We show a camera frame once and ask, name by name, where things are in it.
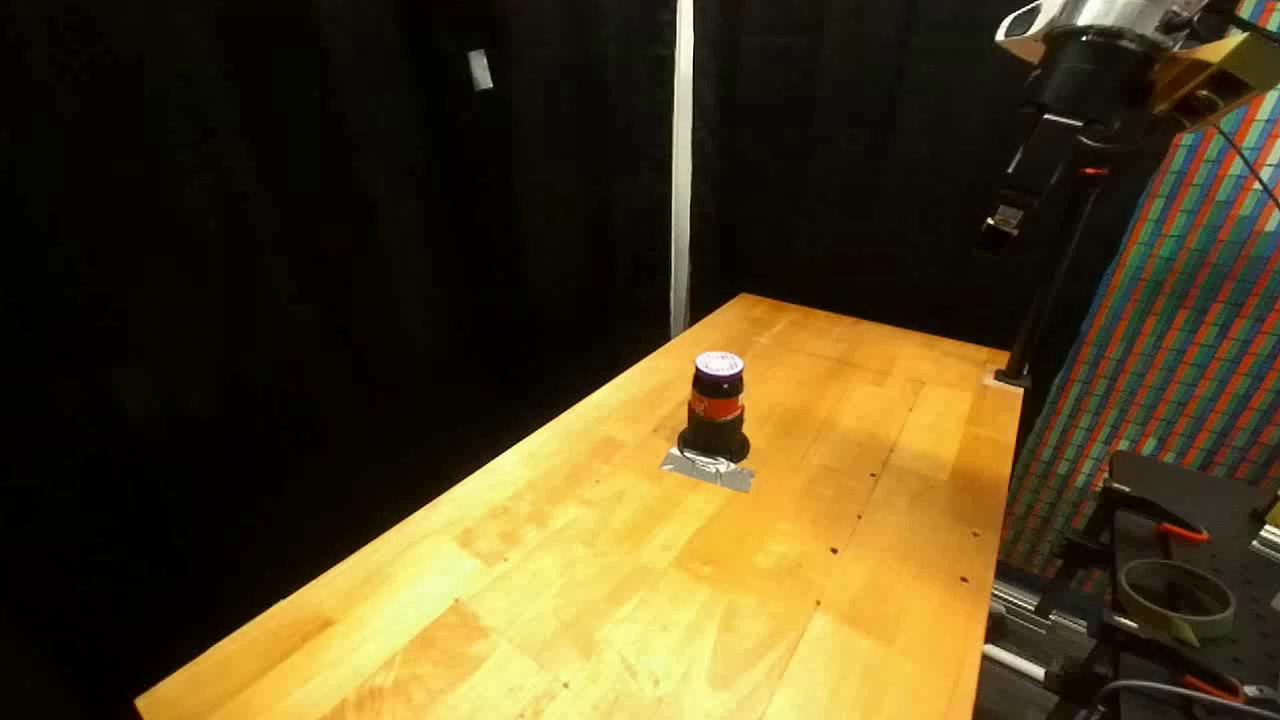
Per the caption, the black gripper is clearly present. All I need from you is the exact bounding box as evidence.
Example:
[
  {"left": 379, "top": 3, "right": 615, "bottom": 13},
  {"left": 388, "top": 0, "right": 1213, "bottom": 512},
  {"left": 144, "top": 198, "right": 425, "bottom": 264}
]
[{"left": 981, "top": 28, "right": 1166, "bottom": 251}]

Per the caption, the dark bottle with red label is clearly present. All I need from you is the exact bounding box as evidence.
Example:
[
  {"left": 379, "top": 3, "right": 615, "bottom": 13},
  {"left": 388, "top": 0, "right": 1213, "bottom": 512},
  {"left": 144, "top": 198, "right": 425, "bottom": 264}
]
[{"left": 674, "top": 347, "right": 755, "bottom": 469}]

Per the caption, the black stand pole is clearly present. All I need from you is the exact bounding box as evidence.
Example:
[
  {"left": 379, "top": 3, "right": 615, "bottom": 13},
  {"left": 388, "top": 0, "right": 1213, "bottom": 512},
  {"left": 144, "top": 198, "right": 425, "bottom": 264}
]
[{"left": 994, "top": 167, "right": 1120, "bottom": 390}]

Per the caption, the colourful striped cloth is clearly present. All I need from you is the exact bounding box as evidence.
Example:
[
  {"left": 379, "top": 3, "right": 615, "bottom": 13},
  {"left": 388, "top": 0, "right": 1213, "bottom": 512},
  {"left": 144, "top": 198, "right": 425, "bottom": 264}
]
[{"left": 998, "top": 78, "right": 1280, "bottom": 581}]

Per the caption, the white vertical pole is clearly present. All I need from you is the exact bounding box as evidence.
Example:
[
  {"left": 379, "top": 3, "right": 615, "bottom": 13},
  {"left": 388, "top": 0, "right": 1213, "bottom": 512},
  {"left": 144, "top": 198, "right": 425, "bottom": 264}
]
[{"left": 664, "top": 0, "right": 699, "bottom": 335}]

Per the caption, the beige masking tape roll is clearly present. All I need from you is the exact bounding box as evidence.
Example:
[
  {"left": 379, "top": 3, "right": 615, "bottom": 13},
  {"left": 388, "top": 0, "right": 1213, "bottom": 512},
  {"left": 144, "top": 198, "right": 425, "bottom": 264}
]
[{"left": 1114, "top": 555, "right": 1238, "bottom": 648}]

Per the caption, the yellow wooden mount block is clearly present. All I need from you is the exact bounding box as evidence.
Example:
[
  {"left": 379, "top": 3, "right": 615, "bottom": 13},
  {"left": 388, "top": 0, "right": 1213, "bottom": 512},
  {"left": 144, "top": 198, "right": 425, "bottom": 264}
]
[{"left": 1150, "top": 18, "right": 1280, "bottom": 114}]

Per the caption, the black clamp with red handle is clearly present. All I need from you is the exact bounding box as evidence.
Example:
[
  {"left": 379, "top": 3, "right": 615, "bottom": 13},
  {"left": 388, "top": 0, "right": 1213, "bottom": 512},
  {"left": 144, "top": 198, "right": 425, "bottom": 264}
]
[{"left": 1064, "top": 449, "right": 1273, "bottom": 590}]

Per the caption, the aluminium frame rail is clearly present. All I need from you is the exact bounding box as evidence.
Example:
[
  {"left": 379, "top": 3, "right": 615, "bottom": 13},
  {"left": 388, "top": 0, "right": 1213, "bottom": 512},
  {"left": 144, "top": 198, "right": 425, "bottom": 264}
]
[{"left": 981, "top": 565, "right": 1114, "bottom": 691}]

